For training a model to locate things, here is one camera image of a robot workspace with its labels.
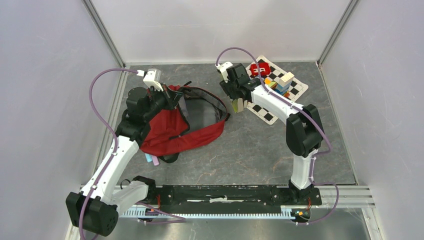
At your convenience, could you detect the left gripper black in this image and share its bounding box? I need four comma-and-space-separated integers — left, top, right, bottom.
143, 82, 184, 122

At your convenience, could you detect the red backpack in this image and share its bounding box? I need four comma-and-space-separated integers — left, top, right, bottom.
120, 81, 231, 164

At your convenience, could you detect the green book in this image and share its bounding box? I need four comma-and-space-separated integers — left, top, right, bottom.
231, 98, 248, 113

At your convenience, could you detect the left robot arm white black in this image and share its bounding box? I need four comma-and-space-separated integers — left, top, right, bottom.
65, 85, 183, 237

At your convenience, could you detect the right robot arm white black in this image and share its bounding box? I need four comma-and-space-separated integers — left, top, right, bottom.
215, 61, 324, 204

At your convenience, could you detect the red toy block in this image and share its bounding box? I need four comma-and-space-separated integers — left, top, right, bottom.
249, 62, 271, 78

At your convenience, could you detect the yellow green toy block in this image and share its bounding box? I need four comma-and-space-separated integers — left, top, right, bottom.
264, 77, 278, 89

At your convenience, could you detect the white blue block tower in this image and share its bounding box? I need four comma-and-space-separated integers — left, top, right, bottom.
274, 72, 295, 96

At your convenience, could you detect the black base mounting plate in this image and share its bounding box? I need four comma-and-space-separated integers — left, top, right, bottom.
140, 184, 323, 215

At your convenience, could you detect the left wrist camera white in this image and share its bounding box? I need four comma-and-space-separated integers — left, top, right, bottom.
136, 68, 164, 92

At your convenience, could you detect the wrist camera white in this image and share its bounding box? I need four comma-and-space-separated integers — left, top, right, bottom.
215, 61, 233, 83
136, 68, 164, 92

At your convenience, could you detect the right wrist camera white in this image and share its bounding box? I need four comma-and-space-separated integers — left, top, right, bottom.
215, 61, 233, 83

